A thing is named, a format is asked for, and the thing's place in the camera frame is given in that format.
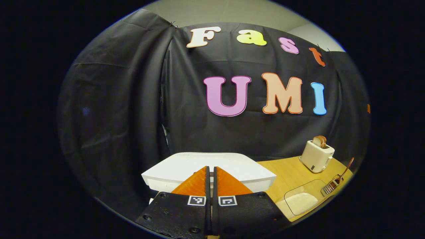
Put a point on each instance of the brown toast slice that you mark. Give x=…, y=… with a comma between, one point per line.
x=316, y=142
x=323, y=141

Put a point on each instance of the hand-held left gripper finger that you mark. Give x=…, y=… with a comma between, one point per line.
x=215, y=199
x=208, y=199

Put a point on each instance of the clear plastic box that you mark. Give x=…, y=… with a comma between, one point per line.
x=308, y=187

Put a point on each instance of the white rice pile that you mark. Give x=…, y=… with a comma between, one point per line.
x=302, y=203

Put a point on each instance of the white rice cooker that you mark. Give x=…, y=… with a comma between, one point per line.
x=206, y=161

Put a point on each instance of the white toaster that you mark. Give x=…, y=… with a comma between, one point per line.
x=315, y=159

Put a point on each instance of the brown wooden spoon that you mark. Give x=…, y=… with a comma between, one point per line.
x=347, y=167

